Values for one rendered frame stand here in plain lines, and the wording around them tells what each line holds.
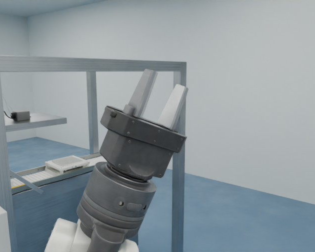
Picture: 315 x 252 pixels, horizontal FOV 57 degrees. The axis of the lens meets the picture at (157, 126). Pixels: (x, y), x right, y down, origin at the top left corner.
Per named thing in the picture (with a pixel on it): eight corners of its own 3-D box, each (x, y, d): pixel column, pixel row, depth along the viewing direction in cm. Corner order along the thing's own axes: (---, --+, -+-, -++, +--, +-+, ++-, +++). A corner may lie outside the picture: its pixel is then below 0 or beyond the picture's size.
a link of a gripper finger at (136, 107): (160, 73, 35) (140, 120, 36) (148, 70, 38) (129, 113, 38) (150, 68, 34) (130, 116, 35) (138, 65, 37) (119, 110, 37)
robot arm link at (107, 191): (203, 145, 38) (167, 226, 39) (165, 124, 46) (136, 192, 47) (123, 116, 31) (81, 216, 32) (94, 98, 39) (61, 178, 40)
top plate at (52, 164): (60, 171, 206) (60, 168, 206) (44, 164, 223) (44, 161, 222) (90, 163, 224) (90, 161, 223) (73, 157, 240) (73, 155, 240)
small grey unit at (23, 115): (14, 121, 182) (13, 112, 181) (9, 120, 187) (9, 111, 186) (30, 119, 190) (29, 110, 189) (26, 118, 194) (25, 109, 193)
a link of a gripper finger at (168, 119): (174, 83, 40) (156, 123, 41) (187, 87, 38) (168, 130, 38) (182, 87, 41) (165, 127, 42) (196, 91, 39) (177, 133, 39)
